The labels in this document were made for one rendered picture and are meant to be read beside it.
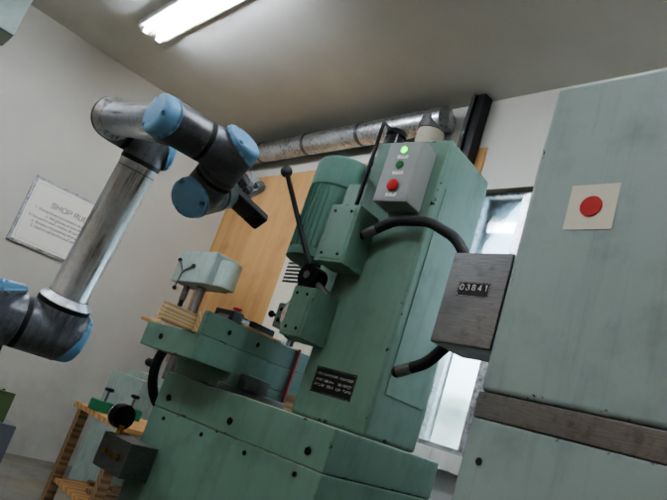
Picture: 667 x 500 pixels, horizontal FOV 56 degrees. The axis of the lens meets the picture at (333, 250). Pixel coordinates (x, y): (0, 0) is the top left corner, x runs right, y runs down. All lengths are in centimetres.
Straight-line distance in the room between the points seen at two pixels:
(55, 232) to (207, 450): 323
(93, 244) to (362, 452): 96
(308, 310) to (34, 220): 328
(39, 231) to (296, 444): 343
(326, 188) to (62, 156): 309
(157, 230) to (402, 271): 356
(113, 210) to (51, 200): 272
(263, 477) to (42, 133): 357
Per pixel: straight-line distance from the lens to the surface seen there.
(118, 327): 477
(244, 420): 144
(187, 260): 426
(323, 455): 128
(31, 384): 463
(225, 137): 133
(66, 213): 459
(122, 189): 186
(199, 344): 146
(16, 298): 189
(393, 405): 144
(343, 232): 147
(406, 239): 147
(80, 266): 188
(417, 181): 147
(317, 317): 146
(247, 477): 140
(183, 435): 158
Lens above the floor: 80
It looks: 15 degrees up
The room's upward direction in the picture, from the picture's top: 19 degrees clockwise
